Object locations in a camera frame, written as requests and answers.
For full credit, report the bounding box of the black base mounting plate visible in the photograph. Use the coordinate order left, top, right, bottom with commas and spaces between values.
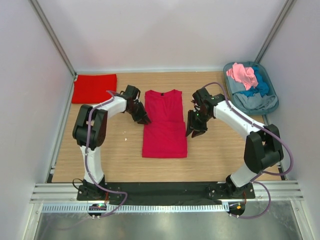
76, 181, 256, 206

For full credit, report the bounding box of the blue t-shirt in basket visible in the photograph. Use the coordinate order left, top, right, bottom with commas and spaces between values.
241, 66, 269, 97

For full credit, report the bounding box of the left aluminium frame post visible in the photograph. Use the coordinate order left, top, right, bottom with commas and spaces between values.
28, 0, 77, 78

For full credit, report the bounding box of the folded red t-shirt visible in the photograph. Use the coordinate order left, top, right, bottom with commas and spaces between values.
71, 74, 118, 104

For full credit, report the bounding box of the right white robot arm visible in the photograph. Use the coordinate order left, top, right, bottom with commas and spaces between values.
186, 87, 284, 198

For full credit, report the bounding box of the right aluminium frame post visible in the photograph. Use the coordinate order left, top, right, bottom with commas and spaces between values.
254, 0, 297, 63

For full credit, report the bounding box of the pink t-shirt in basket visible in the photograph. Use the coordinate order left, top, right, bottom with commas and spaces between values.
226, 62, 258, 91

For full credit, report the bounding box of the grey t-shirt in basket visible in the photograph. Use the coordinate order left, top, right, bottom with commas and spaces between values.
227, 76, 278, 111

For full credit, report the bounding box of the aluminium frame post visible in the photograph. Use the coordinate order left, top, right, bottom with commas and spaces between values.
254, 0, 297, 63
28, 0, 77, 78

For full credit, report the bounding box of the aluminium front rail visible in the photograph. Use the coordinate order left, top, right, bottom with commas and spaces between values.
29, 180, 304, 204

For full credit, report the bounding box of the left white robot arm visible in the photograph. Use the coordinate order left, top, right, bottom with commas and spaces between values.
72, 85, 151, 201

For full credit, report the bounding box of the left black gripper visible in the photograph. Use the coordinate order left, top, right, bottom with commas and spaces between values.
126, 101, 151, 125

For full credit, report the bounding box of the teal plastic laundry basket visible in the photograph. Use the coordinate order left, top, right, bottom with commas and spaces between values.
223, 61, 279, 116

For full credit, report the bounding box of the magenta t-shirt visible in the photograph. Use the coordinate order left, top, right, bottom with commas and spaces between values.
141, 89, 188, 159

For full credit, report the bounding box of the slotted cable duct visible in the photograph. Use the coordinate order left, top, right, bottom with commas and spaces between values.
41, 202, 229, 214

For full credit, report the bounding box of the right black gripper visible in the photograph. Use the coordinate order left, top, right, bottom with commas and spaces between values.
185, 109, 212, 138

